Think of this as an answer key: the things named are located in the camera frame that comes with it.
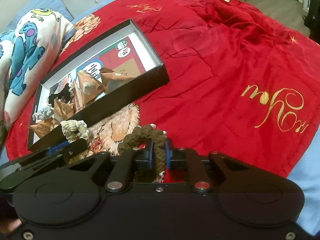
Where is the cream knitted scrunchie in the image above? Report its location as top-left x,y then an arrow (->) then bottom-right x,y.
60,120 -> 90,143

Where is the blue white knitted scrunchie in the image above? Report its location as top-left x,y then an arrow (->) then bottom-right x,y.
32,106 -> 54,121

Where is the black knitted scrunchie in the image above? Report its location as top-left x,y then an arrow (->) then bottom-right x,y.
48,83 -> 71,107

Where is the brown paper packet with logo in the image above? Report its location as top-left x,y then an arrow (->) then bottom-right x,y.
77,70 -> 104,105

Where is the person's left hand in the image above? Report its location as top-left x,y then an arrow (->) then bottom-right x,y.
0,219 -> 22,234

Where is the red plush bed blanket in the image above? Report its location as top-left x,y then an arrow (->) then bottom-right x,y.
4,0 -> 320,178

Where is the black shallow cardboard box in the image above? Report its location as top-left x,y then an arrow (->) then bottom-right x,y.
26,18 -> 171,152

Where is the cartoon monster print comforter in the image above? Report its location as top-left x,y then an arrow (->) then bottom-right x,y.
1,9 -> 75,129

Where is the printed booklet in box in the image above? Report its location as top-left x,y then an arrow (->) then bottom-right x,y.
49,34 -> 145,94

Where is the light blue bed sheet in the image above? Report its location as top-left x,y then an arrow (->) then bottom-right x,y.
288,131 -> 320,236

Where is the black backpack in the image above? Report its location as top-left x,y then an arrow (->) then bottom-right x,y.
303,0 -> 319,44

